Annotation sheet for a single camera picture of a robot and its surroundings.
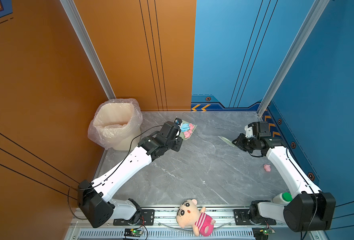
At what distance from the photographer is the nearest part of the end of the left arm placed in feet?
1.69

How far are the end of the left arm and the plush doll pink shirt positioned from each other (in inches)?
13.7

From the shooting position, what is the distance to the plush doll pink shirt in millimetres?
666
